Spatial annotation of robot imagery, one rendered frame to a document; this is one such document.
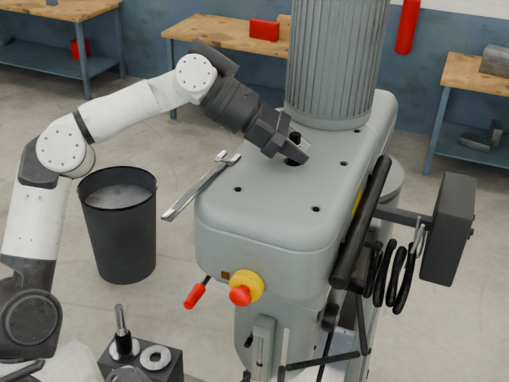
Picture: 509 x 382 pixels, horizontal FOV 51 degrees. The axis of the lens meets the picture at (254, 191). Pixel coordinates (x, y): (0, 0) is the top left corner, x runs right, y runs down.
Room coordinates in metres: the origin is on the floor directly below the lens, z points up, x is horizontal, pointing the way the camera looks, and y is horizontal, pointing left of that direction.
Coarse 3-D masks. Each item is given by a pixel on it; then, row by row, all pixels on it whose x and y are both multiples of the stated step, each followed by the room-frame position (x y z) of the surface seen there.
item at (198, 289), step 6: (210, 276) 0.76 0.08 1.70; (204, 282) 0.75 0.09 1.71; (192, 288) 0.73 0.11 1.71; (198, 288) 0.72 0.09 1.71; (204, 288) 0.73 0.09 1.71; (192, 294) 0.71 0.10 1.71; (198, 294) 0.71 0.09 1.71; (186, 300) 0.69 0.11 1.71; (192, 300) 0.69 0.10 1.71; (186, 306) 0.69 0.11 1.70; (192, 306) 0.69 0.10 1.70
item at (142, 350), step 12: (108, 348) 1.06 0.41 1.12; (144, 348) 1.06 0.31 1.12; (156, 348) 1.05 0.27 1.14; (168, 348) 1.07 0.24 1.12; (108, 360) 1.01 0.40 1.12; (120, 360) 1.00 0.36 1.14; (132, 360) 1.01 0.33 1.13; (144, 360) 1.01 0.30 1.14; (156, 360) 1.02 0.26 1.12; (168, 360) 1.01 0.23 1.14; (180, 360) 1.04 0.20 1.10; (108, 372) 0.99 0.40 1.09; (144, 372) 0.98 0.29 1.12; (156, 372) 0.98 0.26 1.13; (168, 372) 0.98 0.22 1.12; (180, 372) 1.04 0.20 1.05
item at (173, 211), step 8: (224, 152) 0.91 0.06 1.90; (216, 160) 0.88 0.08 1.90; (224, 160) 0.88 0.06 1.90; (232, 160) 0.88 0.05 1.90; (216, 168) 0.85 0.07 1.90; (208, 176) 0.82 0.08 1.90; (216, 176) 0.83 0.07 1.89; (200, 184) 0.79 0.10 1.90; (192, 192) 0.77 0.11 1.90; (200, 192) 0.77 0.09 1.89; (184, 200) 0.74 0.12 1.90; (168, 208) 0.71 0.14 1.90; (176, 208) 0.71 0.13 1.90; (168, 216) 0.69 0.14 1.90; (176, 216) 0.70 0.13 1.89
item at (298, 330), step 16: (256, 304) 0.83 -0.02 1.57; (272, 304) 0.81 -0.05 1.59; (288, 304) 0.80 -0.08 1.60; (240, 320) 0.84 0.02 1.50; (288, 320) 0.80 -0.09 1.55; (304, 320) 0.80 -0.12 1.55; (320, 320) 0.88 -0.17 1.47; (240, 336) 0.84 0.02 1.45; (288, 336) 0.80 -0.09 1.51; (304, 336) 0.81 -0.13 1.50; (240, 352) 0.84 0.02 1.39; (288, 352) 0.80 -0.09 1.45; (304, 352) 0.81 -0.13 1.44; (272, 368) 0.81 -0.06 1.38; (304, 368) 0.82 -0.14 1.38
